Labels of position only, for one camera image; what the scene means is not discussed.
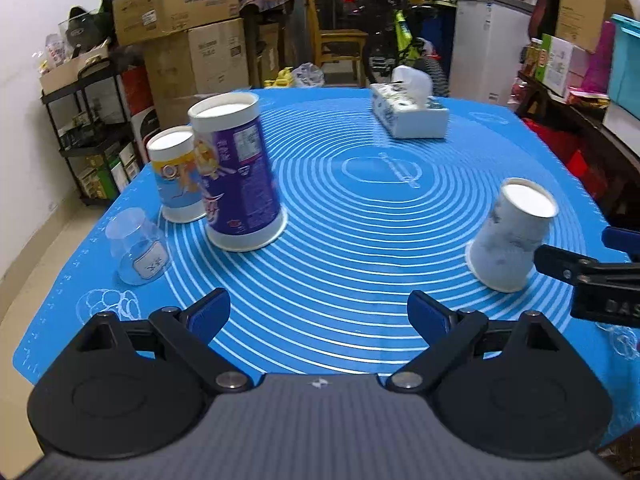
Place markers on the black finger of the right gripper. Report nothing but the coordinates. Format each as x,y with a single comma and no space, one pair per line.
605,293

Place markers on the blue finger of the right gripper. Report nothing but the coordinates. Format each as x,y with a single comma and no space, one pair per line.
622,240

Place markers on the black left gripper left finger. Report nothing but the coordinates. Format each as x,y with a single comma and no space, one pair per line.
122,389

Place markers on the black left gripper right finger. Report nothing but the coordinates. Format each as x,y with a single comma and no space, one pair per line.
515,389

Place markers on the white paper cup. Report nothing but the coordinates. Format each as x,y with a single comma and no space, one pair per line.
502,253

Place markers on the clear plastic cup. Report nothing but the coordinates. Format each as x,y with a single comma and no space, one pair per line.
138,246

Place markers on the tall purple paper cup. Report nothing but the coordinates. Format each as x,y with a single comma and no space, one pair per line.
242,204

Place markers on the short yellow blue paper cup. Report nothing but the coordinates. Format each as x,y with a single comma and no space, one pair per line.
178,181

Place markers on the dark wooden side table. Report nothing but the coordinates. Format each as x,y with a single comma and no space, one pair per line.
607,169

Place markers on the teal storage box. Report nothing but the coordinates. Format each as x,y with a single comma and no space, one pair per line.
624,85

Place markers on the white green carton box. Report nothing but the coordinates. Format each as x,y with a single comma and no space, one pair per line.
561,65

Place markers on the blue silicone baking mat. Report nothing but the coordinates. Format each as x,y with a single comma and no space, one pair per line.
370,219

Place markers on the white chest freezer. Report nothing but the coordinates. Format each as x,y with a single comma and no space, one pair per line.
489,38

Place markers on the white tissue box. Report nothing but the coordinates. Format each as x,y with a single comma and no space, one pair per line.
406,106

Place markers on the black metal shelf rack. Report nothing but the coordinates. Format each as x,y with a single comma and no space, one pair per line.
100,154

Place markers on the bicycle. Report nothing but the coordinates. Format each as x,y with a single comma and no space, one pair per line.
394,29

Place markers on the lower cardboard box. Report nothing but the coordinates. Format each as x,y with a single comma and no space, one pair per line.
189,66

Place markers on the wooden chair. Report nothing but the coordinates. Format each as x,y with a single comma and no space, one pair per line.
335,45

